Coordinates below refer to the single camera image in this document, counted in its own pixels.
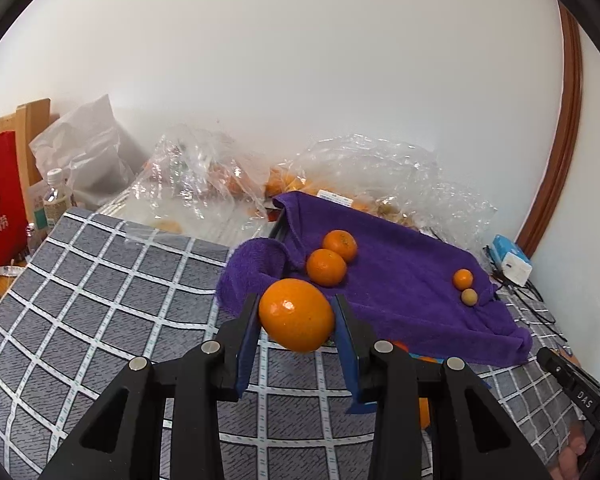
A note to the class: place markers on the white plastic bag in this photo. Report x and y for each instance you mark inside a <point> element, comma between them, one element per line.
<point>85,145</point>

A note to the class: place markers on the bagged orange pile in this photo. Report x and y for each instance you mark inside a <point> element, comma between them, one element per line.
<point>280,182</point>

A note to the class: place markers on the small clear plastic bag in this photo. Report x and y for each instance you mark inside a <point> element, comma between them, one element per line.
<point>190,170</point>

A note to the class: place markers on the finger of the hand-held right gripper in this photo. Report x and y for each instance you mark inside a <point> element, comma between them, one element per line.
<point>555,367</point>

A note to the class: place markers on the red paper bag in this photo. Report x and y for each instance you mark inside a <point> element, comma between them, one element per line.
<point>0,185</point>

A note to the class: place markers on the blue and white tissue pack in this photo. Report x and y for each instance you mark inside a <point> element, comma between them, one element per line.
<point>512,260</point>

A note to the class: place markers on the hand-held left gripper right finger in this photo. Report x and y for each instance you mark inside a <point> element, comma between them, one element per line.
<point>352,375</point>

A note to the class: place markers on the purple towel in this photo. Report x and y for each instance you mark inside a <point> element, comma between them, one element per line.
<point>405,280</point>

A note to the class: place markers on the mandarin orange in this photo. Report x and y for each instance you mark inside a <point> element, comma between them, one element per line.
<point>400,346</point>
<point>342,244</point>
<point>424,412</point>
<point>295,312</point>
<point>426,359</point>
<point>325,267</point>
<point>463,279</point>

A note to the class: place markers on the large clear plastic bag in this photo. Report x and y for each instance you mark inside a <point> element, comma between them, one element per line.
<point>380,165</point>

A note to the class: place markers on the wooden board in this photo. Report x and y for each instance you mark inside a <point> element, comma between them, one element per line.
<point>35,120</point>

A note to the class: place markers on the clear plastic bottle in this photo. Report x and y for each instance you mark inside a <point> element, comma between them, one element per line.
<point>57,202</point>

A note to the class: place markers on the brown wooden door frame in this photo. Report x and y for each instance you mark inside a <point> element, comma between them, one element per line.
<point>565,135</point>

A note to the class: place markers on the person's right hand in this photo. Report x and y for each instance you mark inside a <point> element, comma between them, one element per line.
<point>570,455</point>

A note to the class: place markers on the grey checked blanket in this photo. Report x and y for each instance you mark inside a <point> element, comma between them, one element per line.
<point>130,300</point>

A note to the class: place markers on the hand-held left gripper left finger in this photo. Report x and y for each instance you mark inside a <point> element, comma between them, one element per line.
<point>246,360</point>

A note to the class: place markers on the tan longan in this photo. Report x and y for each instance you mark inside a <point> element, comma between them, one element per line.
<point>469,296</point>

